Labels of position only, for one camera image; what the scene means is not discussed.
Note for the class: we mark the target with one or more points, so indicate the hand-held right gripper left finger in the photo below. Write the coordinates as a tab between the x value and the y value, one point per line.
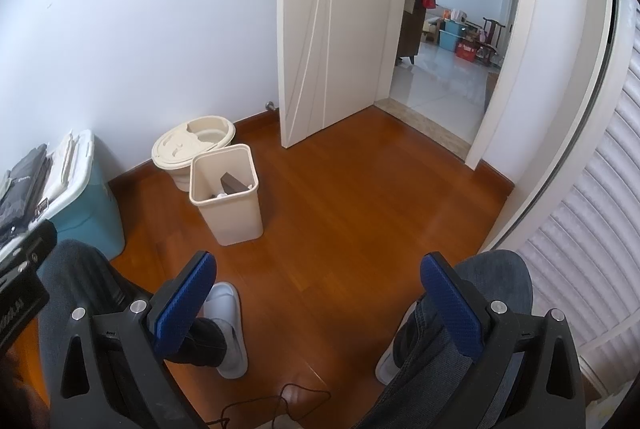
182	304

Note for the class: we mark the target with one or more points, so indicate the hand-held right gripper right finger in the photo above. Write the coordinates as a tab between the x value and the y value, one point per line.
452	304

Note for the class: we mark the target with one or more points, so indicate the cream square waste bin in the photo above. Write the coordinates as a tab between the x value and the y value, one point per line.
230	219

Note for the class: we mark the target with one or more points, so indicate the brown cardboard box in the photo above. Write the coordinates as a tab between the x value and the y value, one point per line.
234	184

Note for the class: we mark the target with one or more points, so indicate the white slipper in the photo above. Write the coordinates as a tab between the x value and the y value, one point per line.
225	309
387	359

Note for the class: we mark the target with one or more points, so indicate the person's left leg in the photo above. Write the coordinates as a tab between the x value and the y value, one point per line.
85	279

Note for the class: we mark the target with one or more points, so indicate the person's leg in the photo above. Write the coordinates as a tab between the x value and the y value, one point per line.
85	279
460	384

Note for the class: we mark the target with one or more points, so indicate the person's right leg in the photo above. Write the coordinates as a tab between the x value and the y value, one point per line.
460	384

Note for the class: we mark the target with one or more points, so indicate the dark folded cloth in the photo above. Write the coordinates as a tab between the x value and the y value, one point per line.
22	189

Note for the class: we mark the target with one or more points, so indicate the teal storage box white lid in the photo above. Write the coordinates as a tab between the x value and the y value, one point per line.
90	214

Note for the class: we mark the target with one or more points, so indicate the cream round bucket with lid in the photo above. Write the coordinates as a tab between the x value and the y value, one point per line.
175	146

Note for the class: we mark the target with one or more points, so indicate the white louvered closet door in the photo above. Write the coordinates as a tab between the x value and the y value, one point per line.
590	219

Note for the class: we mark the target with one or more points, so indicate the red crate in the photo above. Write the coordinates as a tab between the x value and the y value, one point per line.
467	50

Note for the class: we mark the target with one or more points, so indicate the dark wooden chair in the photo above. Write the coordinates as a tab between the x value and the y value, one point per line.
492	39

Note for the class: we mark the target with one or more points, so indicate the blue storage box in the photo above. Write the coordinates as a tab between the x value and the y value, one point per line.
452	34

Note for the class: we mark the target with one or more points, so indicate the dark wooden cabinet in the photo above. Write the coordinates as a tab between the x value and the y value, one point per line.
410	34

